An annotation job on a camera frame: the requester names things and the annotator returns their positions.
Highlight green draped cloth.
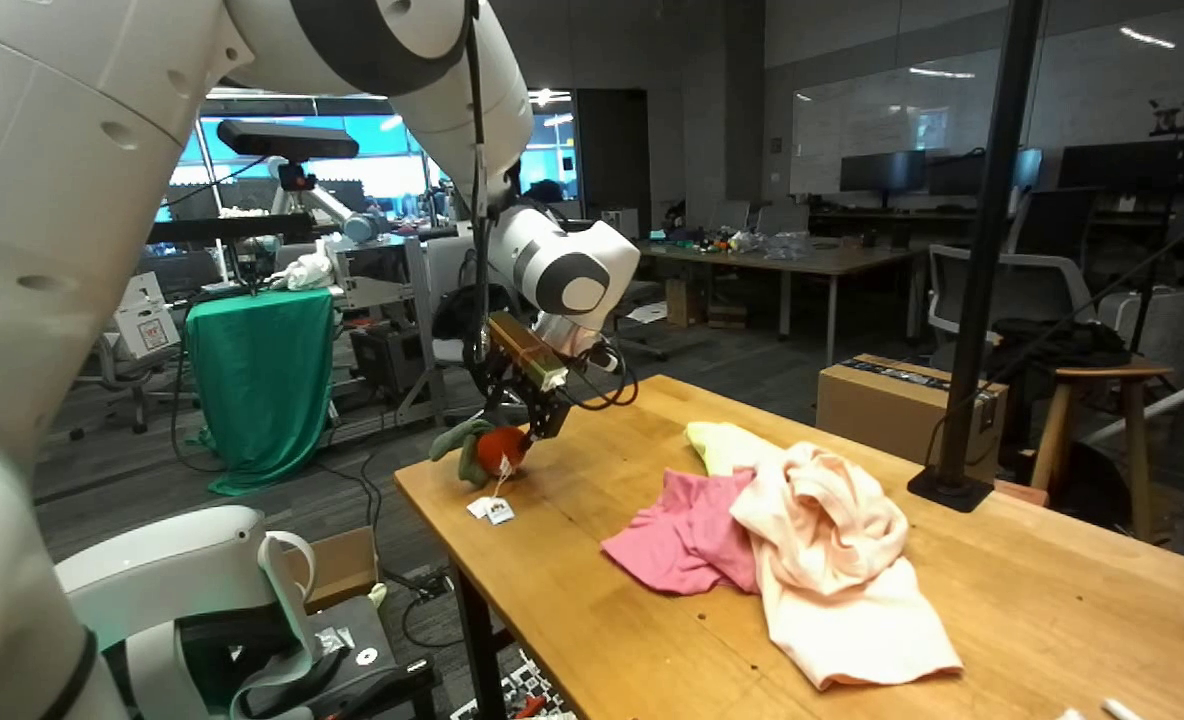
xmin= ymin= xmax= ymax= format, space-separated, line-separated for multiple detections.
xmin=185 ymin=287 xmax=336 ymax=495

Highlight black camera on mount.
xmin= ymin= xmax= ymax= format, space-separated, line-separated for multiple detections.
xmin=214 ymin=120 xmax=359 ymax=159

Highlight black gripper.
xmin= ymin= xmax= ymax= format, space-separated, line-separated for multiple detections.
xmin=476 ymin=313 xmax=570 ymax=442

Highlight wooden stool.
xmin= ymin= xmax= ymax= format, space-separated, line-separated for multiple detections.
xmin=1032 ymin=366 xmax=1164 ymax=539

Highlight black vertical pole stand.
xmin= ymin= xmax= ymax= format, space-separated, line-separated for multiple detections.
xmin=909 ymin=0 xmax=1045 ymax=511

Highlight red green plush toy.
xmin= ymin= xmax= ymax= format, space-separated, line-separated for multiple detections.
xmin=428 ymin=411 xmax=530 ymax=486

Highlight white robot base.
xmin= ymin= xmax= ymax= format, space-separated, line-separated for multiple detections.
xmin=0 ymin=456 xmax=318 ymax=720

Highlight pink cloth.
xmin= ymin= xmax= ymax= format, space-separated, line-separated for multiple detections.
xmin=599 ymin=471 xmax=757 ymax=596

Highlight background wooden desk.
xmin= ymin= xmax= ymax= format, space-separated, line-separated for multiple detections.
xmin=650 ymin=239 xmax=914 ymax=361

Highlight yellow-green cloth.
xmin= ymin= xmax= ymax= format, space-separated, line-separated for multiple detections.
xmin=682 ymin=419 xmax=782 ymax=478

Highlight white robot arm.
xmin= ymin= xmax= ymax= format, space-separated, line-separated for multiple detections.
xmin=0 ymin=0 xmax=637 ymax=465

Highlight peach shirt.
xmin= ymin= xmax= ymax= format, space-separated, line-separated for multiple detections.
xmin=731 ymin=445 xmax=965 ymax=694

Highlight cardboard box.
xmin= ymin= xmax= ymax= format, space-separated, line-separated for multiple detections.
xmin=815 ymin=351 xmax=1007 ymax=478

